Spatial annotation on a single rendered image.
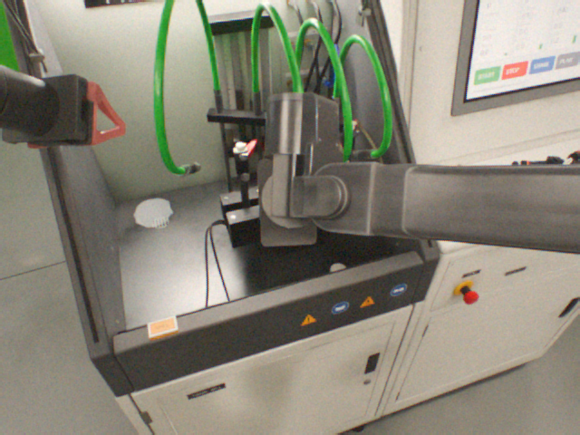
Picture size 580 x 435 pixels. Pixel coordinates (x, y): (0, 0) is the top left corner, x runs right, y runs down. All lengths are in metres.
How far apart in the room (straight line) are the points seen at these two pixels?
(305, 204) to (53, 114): 0.28
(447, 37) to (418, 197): 0.72
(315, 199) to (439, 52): 0.70
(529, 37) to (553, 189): 0.86
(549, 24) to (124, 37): 0.92
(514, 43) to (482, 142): 0.23
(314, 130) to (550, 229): 0.20
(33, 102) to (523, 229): 0.43
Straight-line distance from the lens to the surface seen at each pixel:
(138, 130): 1.16
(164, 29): 0.69
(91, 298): 0.84
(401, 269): 0.92
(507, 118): 1.20
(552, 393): 2.05
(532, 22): 1.15
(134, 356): 0.87
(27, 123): 0.50
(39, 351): 2.13
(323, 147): 0.40
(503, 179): 0.32
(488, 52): 1.09
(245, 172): 0.91
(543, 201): 0.31
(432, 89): 1.03
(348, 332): 1.04
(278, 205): 0.40
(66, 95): 0.51
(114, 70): 1.09
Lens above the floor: 1.65
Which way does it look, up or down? 45 degrees down
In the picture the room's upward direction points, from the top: straight up
